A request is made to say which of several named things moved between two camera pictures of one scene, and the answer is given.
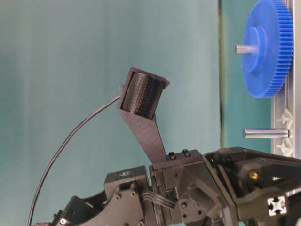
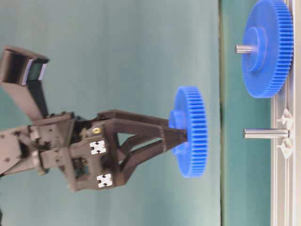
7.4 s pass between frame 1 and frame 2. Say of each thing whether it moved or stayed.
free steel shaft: stayed
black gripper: moved
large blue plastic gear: stayed
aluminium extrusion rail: stayed
